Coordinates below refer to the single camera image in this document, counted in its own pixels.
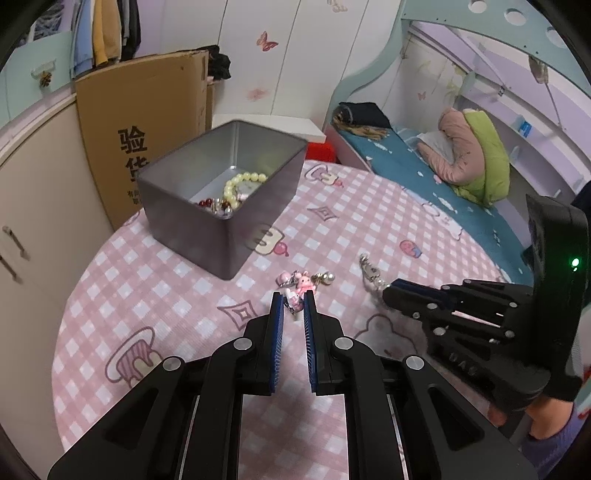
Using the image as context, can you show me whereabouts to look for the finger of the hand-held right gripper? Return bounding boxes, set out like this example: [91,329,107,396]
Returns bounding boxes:
[385,291,515,343]
[385,279,536,319]

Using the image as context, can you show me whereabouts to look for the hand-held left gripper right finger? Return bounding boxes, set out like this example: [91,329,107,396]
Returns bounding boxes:
[305,292,539,480]

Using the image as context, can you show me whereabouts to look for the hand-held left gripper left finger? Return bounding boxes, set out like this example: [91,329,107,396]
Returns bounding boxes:
[46,292,284,480]

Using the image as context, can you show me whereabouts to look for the silver pearl chain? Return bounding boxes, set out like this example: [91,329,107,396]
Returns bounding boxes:
[359,254,393,291]

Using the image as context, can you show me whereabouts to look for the pink charm keychain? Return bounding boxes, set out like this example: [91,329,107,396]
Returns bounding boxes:
[276,271,335,319]

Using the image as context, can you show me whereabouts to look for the grey tin box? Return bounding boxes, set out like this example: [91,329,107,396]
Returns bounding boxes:
[135,119,309,281]

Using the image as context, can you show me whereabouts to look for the dark red bead bracelet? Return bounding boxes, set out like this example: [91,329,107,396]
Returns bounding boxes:
[198,198,232,217]

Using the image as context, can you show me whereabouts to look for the cream bead bracelet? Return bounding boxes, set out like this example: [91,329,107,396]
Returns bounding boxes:
[223,171,269,208]

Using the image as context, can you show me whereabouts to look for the person's right forearm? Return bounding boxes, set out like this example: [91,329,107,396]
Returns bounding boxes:
[522,392,591,480]

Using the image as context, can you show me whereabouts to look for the blue printed bedsheet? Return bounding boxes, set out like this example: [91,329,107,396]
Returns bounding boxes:
[339,127,536,287]

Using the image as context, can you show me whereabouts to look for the pink checked tablecloth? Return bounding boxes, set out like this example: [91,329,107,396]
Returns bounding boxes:
[52,159,532,480]

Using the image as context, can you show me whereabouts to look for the white pillow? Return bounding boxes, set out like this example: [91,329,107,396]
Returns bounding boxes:
[418,131,455,162]

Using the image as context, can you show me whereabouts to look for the green blanket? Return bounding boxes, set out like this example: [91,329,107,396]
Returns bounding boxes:
[452,110,511,206]

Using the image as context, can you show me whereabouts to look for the pink pillow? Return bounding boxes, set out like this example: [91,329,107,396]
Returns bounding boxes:
[438,108,485,183]

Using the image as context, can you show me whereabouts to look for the folded tan clothes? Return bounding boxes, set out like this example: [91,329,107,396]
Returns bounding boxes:
[335,117,389,139]

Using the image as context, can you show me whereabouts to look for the red storage box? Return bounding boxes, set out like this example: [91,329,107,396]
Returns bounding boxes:
[305,142,340,163]

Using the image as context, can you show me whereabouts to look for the folded dark clothes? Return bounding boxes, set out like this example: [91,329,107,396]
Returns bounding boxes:
[339,102,392,127]

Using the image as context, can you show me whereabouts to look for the white board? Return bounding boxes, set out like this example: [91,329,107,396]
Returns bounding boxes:
[211,114,326,144]

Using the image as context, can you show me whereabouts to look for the white wardrobe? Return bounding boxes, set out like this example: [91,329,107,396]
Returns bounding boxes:
[134,0,402,121]

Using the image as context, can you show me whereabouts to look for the large cardboard box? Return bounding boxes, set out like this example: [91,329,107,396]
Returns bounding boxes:
[74,50,214,232]

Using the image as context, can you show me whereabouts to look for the beige cabinet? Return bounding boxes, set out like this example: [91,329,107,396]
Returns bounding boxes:
[0,92,116,416]

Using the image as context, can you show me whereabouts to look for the black clothes pile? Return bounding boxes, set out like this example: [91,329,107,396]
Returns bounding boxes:
[208,45,232,80]

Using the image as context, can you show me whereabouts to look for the dark hanging jackets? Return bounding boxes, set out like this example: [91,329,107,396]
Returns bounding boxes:
[117,0,141,61]

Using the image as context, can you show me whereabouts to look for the yellow hanging jacket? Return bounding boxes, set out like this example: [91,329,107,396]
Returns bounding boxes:
[92,0,122,65]

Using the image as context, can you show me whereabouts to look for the light blue hanging shirt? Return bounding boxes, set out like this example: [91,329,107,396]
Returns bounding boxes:
[74,0,100,77]

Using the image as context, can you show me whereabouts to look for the mint drawer cabinet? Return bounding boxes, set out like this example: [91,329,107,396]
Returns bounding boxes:
[0,30,77,125]

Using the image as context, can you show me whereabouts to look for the mint bunk bed frame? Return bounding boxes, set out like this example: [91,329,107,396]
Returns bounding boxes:
[323,0,591,278]

